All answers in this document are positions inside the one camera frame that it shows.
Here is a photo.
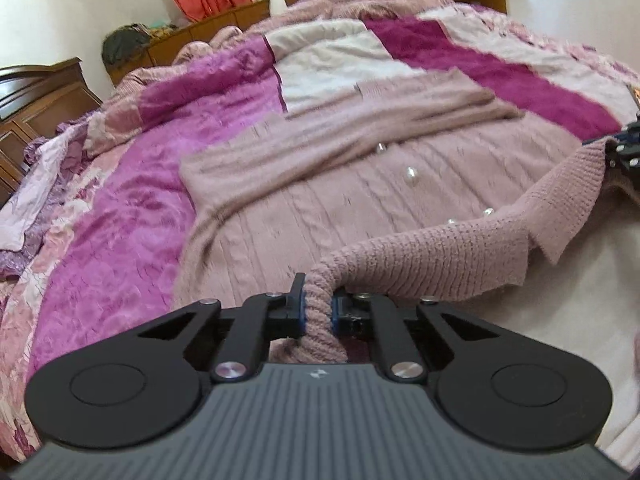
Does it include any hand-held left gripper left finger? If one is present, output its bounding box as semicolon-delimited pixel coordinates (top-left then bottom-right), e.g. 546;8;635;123
137;272;308;384

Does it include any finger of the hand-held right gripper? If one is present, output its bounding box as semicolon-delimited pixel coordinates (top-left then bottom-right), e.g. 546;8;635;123
582;122;640;184

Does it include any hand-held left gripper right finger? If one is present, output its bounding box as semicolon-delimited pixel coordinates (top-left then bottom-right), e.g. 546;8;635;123
330;290;501;384

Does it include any pink knitted cardigan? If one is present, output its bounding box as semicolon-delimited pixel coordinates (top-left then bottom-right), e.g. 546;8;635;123
172;67;640;366

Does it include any purple patchwork blanket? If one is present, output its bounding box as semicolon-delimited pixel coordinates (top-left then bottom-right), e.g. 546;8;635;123
0;2;640;480

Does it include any lilac floral cloth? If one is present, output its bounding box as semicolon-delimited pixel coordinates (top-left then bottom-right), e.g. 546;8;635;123
0;125;97;281

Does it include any wooden cabinet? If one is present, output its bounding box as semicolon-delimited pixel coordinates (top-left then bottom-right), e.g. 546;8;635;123
107;0;275;86

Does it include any dark bag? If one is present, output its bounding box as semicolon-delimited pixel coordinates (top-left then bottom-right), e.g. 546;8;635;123
102;24;152;67

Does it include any wooden headboard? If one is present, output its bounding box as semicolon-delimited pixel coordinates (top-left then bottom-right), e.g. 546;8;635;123
0;57;103;206

